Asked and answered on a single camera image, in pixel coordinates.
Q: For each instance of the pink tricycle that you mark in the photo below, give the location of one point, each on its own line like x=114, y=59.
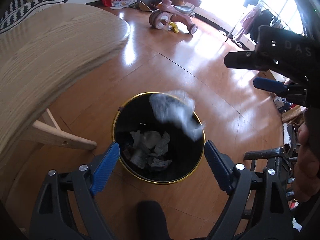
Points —
x=175, y=12

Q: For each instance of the brown cloth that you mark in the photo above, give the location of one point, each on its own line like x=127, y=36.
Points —
x=293, y=114

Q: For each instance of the black metal frame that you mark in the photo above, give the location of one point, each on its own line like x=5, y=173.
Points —
x=265, y=153

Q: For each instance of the crumpled white paper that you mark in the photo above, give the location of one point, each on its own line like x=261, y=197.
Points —
x=150, y=140

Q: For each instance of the clothes rack with garments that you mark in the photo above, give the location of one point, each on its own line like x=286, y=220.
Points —
x=250, y=17

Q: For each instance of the person's right hand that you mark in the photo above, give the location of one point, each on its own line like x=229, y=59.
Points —
x=306, y=170

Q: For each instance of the falling white tissue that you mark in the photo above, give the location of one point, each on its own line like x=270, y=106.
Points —
x=172, y=112

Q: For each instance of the cardboard box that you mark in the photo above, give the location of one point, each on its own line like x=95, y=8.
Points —
x=268, y=75

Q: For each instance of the wooden table leg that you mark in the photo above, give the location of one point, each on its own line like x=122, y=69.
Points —
x=62, y=140

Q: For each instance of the person's dark trouser leg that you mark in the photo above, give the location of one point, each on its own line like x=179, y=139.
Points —
x=152, y=220

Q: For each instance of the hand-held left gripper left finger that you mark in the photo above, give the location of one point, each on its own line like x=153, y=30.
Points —
x=105, y=170

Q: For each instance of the black gold-rimmed bin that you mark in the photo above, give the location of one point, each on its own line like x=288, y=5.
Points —
x=132, y=117

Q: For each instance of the yellow toy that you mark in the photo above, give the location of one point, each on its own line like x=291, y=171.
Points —
x=173, y=27

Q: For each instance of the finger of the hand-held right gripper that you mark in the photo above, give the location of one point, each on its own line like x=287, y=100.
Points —
x=240, y=59
x=268, y=84

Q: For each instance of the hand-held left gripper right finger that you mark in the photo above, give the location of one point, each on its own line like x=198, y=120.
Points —
x=218, y=167

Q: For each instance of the printed papers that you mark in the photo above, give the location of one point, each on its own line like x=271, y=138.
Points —
x=123, y=3

